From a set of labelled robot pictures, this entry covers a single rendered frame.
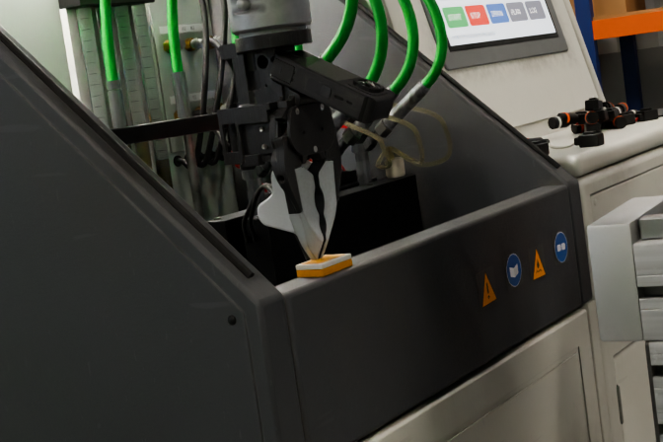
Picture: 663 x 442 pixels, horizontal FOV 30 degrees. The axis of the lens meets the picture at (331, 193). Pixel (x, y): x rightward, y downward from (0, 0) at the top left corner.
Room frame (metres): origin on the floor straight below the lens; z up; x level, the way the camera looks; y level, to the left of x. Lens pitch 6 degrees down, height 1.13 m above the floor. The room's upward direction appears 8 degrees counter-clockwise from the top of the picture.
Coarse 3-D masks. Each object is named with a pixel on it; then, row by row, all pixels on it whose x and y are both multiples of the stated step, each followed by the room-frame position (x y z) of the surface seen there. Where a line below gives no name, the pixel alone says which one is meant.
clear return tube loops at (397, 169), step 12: (420, 108) 1.63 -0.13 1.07; (396, 120) 1.57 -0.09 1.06; (444, 120) 1.61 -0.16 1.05; (372, 132) 1.50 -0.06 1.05; (444, 132) 1.62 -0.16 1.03; (384, 144) 1.50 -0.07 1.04; (420, 144) 1.56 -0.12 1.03; (408, 156) 1.63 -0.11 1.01; (420, 156) 1.56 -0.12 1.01; (384, 168) 1.52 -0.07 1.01; (396, 168) 1.66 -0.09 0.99
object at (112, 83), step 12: (108, 0) 1.56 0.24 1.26; (348, 0) 1.35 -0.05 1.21; (108, 12) 1.56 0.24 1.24; (348, 12) 1.36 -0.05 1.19; (108, 24) 1.56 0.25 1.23; (348, 24) 1.36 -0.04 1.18; (108, 36) 1.56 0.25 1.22; (336, 36) 1.37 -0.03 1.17; (348, 36) 1.37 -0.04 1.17; (108, 48) 1.56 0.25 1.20; (336, 48) 1.37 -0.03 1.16; (108, 60) 1.56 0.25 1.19; (108, 72) 1.57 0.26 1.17; (108, 84) 1.56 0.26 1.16
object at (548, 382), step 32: (576, 320) 1.54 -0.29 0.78; (512, 352) 1.40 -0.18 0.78; (544, 352) 1.46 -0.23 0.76; (576, 352) 1.54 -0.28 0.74; (480, 384) 1.32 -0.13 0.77; (512, 384) 1.38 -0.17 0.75; (544, 384) 1.45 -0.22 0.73; (576, 384) 1.52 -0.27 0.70; (416, 416) 1.21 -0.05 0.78; (448, 416) 1.26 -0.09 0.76; (480, 416) 1.32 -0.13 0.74; (512, 416) 1.37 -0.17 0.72; (544, 416) 1.44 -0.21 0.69; (576, 416) 1.51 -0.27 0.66
